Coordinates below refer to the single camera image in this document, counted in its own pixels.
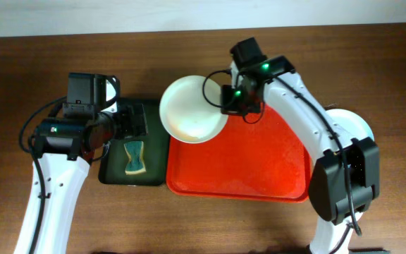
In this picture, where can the red plastic tray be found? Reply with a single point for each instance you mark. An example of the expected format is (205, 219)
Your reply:
(262, 161)

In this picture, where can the white plate with red smear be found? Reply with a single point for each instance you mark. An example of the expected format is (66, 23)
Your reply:
(352, 123)

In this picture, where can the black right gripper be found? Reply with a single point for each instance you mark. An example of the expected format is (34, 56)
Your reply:
(232, 102)

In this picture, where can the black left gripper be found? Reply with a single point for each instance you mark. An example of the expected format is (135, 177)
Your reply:
(137, 120)

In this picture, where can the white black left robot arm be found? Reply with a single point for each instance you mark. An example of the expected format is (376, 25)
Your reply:
(62, 148)

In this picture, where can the black rectangular tray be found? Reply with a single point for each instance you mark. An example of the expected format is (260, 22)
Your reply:
(155, 153)

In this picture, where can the green yellow sponge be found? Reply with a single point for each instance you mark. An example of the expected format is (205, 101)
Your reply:
(135, 153)

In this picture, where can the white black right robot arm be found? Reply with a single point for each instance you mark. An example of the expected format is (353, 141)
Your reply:
(345, 178)

